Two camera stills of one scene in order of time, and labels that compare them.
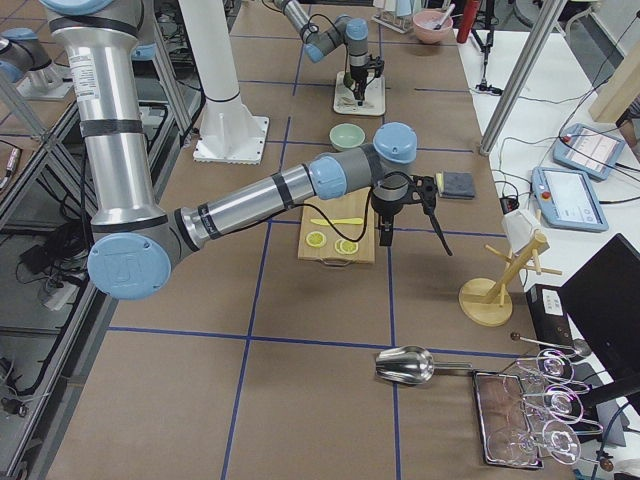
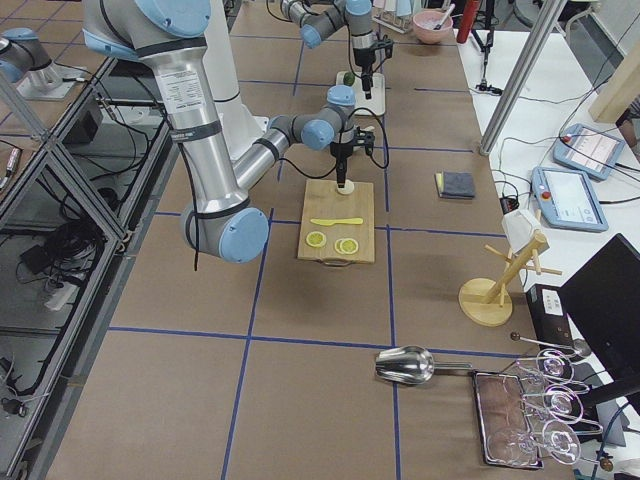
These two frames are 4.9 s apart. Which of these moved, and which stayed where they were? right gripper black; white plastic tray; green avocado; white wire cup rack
Moved: right gripper black
Stayed: white wire cup rack; green avocado; white plastic tray
